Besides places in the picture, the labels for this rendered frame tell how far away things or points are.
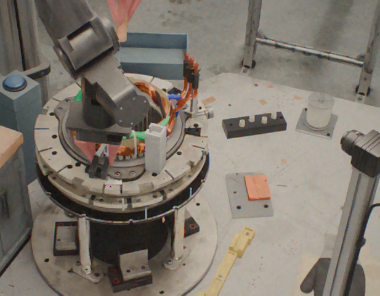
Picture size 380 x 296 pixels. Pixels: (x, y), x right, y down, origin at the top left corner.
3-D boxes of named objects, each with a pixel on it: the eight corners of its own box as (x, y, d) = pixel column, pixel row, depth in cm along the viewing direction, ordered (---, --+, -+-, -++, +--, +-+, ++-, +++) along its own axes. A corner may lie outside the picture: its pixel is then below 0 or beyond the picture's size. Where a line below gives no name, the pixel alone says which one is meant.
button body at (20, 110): (49, 169, 188) (39, 83, 170) (26, 186, 184) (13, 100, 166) (28, 155, 191) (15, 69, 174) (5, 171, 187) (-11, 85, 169)
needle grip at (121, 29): (125, 42, 138) (127, 7, 135) (115, 41, 138) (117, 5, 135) (126, 39, 139) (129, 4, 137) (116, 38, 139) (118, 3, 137)
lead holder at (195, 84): (196, 90, 146) (198, 75, 144) (175, 84, 147) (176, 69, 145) (205, 78, 148) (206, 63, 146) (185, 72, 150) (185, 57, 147)
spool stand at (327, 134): (331, 140, 198) (337, 108, 191) (294, 131, 200) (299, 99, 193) (338, 117, 204) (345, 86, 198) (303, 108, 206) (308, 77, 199)
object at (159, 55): (184, 129, 199) (188, 32, 180) (184, 161, 191) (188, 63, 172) (82, 126, 199) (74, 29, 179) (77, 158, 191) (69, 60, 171)
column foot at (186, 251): (161, 265, 167) (161, 262, 166) (178, 244, 171) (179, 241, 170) (173, 272, 165) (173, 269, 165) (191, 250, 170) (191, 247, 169)
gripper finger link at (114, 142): (121, 179, 133) (121, 135, 127) (77, 174, 134) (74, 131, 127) (128, 151, 138) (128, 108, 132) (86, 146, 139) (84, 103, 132)
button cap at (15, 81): (28, 82, 170) (28, 79, 169) (13, 92, 168) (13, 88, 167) (15, 74, 172) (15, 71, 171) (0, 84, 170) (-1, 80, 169)
